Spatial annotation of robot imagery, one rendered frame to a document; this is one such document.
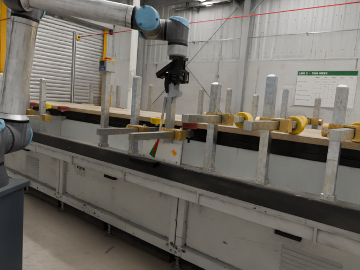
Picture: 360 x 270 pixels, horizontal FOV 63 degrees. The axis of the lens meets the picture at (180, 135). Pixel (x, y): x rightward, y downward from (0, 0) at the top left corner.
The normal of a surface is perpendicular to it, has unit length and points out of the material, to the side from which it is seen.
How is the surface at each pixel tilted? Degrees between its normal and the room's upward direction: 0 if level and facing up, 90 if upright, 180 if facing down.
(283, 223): 90
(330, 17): 90
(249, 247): 90
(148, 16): 91
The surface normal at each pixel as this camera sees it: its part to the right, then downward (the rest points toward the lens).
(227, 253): -0.61, 0.04
